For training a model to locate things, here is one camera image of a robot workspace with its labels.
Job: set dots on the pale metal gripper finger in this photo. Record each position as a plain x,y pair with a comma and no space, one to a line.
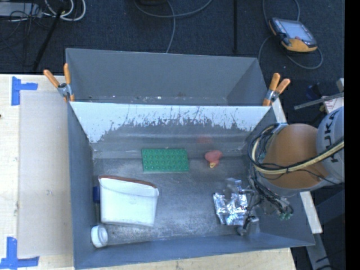
247,224
234,185

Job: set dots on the crumpled silver foil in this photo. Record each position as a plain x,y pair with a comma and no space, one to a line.
229,209

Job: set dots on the red and yellow toy fruit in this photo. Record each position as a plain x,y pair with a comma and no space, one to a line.
213,155

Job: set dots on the grey metal bin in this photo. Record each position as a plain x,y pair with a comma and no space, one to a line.
182,195

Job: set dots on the dark green flat block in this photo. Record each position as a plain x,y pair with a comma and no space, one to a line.
165,161

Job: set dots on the white box with brown edge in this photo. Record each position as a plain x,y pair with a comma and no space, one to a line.
128,202

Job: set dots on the blue capped pen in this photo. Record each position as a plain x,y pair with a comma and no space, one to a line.
96,193

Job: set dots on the clear plastic bottle white cap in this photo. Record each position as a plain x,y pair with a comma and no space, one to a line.
99,236

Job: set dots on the pale flat board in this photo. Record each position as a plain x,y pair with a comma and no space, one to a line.
42,164

